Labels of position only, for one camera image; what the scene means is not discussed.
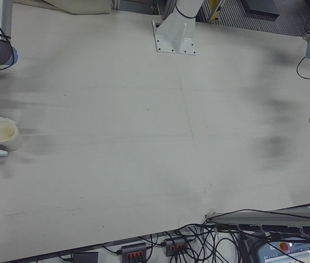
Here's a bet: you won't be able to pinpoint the blue grey teach pendant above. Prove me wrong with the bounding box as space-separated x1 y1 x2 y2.
253 237 310 263

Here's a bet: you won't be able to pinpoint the beige cloth sheet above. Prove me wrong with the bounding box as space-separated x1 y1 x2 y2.
43 0 111 14

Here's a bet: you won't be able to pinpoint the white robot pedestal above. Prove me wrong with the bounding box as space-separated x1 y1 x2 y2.
151 0 198 56

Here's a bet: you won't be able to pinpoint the aluminium frame rail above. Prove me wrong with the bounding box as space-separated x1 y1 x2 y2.
111 0 169 16

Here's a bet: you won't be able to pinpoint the black equipment box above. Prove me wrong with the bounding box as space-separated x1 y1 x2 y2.
242 0 281 19

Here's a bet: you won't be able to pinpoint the aluminium extrusion beam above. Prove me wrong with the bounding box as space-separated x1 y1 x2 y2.
205 202 310 228

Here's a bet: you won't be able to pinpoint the black loose cable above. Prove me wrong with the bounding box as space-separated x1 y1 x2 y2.
101 232 169 255
175 220 243 263

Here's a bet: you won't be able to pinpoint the grey power strip orange sockets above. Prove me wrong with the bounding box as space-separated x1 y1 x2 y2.
121 242 148 261
165 237 189 257

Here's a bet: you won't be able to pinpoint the black adapter box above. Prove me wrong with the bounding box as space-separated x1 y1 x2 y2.
71 252 99 263

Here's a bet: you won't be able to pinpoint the thick black cable bundle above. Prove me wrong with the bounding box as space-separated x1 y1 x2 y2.
238 223 310 241

